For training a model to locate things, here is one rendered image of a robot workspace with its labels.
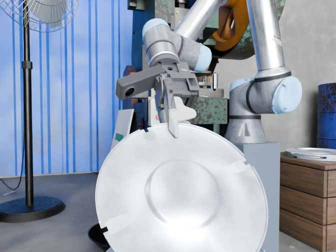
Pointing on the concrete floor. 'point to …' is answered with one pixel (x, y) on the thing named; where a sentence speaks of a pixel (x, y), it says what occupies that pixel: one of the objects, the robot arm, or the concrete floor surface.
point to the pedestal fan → (15, 210)
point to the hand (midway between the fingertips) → (171, 133)
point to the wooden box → (308, 201)
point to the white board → (122, 126)
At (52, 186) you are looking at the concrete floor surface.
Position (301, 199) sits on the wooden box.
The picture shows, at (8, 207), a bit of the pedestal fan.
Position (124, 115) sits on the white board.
